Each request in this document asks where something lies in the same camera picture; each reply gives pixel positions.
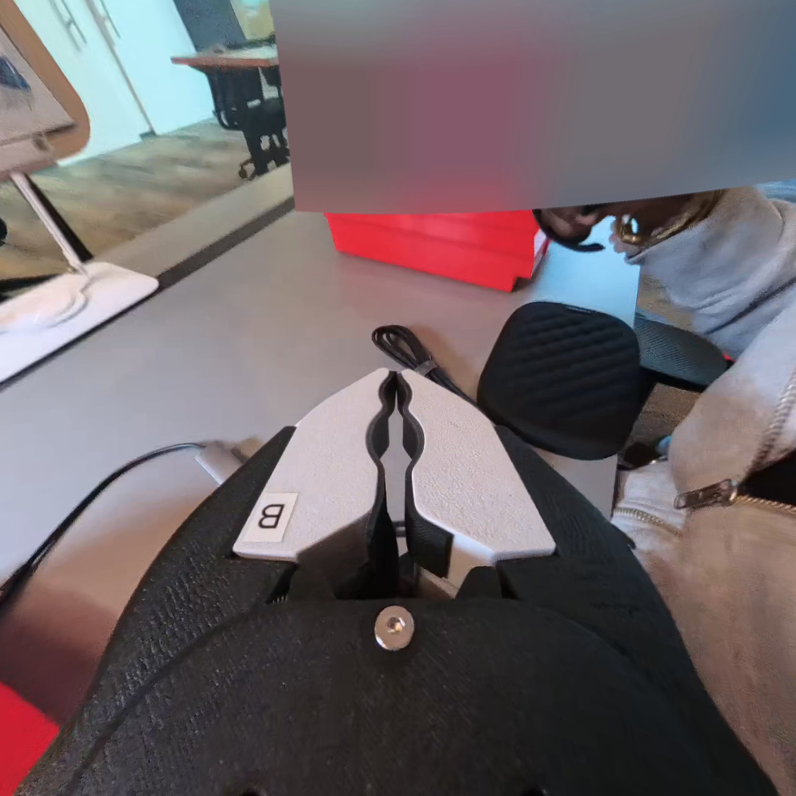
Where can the black mesh office chair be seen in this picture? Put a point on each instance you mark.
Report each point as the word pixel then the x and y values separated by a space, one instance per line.
pixel 678 354

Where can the grey usb hub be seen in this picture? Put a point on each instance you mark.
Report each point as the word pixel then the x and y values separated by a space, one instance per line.
pixel 217 457

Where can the red plastic bin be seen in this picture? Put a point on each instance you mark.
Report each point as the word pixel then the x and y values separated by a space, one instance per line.
pixel 18 746
pixel 435 249

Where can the white door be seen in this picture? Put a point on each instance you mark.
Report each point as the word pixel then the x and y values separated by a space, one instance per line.
pixel 93 62

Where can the wooden desk with black legs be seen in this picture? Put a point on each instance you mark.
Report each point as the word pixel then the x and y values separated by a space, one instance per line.
pixel 230 59

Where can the black wheeled office chair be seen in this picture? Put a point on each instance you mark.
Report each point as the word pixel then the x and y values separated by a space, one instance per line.
pixel 267 118

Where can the person in grey hoodie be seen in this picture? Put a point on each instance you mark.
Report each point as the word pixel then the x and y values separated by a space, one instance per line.
pixel 715 280

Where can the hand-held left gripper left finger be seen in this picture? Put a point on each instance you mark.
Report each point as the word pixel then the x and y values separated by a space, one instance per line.
pixel 323 460

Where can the dark screen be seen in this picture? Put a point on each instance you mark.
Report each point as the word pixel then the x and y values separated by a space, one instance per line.
pixel 205 22

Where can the black quilted pouch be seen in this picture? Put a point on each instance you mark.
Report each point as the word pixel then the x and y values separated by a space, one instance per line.
pixel 559 373

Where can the white monitor stand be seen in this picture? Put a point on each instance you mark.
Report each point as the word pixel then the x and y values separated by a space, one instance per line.
pixel 93 292

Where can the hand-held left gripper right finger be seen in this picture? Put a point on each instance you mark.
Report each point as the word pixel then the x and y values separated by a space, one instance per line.
pixel 472 479

